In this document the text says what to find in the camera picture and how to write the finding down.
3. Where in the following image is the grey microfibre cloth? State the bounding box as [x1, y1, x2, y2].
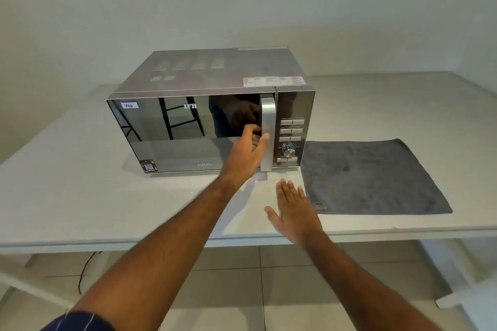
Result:
[301, 138, 454, 216]

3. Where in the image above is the person's left forearm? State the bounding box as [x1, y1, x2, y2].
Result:
[72, 174, 255, 331]

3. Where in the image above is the white warning label strip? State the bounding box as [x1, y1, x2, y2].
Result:
[243, 76, 304, 88]

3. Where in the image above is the person's right forearm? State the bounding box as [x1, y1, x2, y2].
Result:
[290, 228, 443, 331]

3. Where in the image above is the thin black cable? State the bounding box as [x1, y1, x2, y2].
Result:
[77, 251, 103, 296]

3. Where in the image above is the dark blue striped sleeve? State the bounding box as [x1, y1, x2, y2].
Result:
[40, 311, 117, 331]

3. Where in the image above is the white table leg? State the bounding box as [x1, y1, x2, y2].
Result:
[0, 252, 99, 310]
[417, 239, 497, 310]

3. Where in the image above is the person's right hand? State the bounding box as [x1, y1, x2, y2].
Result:
[264, 178, 325, 246]

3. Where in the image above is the mirrored microwave door with handle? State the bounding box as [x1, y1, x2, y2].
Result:
[106, 88, 277, 176]

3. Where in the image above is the silver microwave oven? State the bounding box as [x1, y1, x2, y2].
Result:
[106, 46, 316, 176]

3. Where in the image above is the person's left hand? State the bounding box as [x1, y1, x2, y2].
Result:
[219, 124, 271, 188]

